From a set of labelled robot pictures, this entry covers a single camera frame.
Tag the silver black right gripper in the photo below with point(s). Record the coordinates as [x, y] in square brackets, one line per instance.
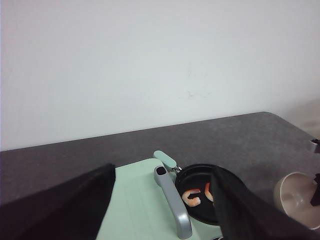
[314, 146]

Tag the beige ribbed bowl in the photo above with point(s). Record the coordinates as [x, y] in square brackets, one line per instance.
[292, 195]

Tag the pink curled shrimp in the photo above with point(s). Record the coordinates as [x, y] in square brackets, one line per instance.
[191, 202]

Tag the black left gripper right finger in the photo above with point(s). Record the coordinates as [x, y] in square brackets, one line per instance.
[244, 216]

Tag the mint green sandwich maker lid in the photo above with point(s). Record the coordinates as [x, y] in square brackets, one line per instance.
[138, 209]

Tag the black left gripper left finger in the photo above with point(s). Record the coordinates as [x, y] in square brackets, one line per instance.
[72, 210]

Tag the mint green breakfast maker base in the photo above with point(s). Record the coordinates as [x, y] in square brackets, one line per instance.
[203, 231]

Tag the black frying pan green handle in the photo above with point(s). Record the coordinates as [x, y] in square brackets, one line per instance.
[195, 176]

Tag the pink shrimp with red tail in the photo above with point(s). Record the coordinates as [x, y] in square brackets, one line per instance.
[207, 192]

